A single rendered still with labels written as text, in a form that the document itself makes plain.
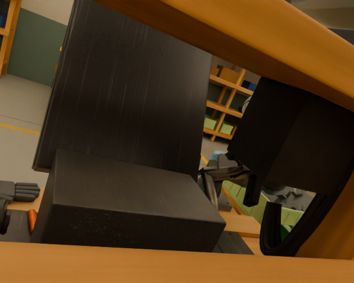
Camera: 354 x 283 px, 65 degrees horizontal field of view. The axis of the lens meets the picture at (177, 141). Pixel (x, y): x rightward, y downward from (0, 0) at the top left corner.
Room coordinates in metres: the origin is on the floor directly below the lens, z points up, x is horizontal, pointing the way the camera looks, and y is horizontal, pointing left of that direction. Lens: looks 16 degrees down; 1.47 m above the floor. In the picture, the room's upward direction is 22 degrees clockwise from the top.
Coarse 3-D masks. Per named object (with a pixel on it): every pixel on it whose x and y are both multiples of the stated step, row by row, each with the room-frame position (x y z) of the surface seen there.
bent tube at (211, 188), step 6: (204, 168) 0.67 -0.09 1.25; (210, 168) 0.68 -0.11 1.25; (216, 168) 0.69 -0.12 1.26; (198, 174) 0.70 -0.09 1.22; (204, 174) 0.68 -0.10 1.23; (204, 180) 0.68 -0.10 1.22; (210, 180) 0.67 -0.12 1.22; (204, 186) 0.67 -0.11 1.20; (210, 186) 0.66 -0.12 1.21; (210, 192) 0.66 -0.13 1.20; (210, 198) 0.65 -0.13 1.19; (216, 198) 0.65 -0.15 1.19; (216, 204) 0.65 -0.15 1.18
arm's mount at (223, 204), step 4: (220, 196) 1.42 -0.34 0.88; (224, 196) 1.44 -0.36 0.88; (220, 200) 1.36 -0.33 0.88; (224, 200) 1.38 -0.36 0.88; (228, 200) 1.40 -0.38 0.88; (220, 204) 1.32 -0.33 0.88; (224, 204) 1.33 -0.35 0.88; (228, 204) 1.35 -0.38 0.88; (220, 208) 1.33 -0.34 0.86; (224, 208) 1.34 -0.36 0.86; (228, 208) 1.34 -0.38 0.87
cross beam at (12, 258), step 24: (0, 264) 0.17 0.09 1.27; (24, 264) 0.18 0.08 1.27; (48, 264) 0.19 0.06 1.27; (72, 264) 0.20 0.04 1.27; (96, 264) 0.21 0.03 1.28; (120, 264) 0.22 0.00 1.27; (144, 264) 0.24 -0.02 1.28; (168, 264) 0.25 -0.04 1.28; (192, 264) 0.26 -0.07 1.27; (216, 264) 0.28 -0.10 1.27; (240, 264) 0.30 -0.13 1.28; (264, 264) 0.32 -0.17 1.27; (288, 264) 0.34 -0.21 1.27; (312, 264) 0.37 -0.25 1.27; (336, 264) 0.40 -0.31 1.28
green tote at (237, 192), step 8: (224, 184) 1.82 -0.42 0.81; (232, 184) 1.75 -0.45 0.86; (232, 192) 1.72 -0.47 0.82; (240, 192) 1.66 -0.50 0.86; (240, 200) 1.62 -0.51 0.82; (264, 200) 1.47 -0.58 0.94; (248, 208) 1.54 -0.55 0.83; (256, 208) 1.49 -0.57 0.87; (264, 208) 1.44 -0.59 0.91; (288, 208) 1.45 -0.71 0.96; (256, 216) 1.47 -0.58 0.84; (288, 216) 1.45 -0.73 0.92; (296, 216) 1.47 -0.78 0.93; (288, 224) 1.46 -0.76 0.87
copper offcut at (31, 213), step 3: (30, 210) 0.69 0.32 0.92; (33, 210) 0.69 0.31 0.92; (30, 213) 0.67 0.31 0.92; (33, 213) 0.68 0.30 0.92; (30, 216) 0.66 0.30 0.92; (33, 216) 0.67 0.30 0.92; (36, 216) 0.67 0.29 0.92; (30, 219) 0.65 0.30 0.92; (33, 219) 0.65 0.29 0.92; (30, 222) 0.64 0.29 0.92; (33, 222) 0.64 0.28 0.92; (30, 225) 0.64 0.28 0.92; (33, 225) 0.63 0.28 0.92; (30, 228) 0.63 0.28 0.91; (30, 231) 0.62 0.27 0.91
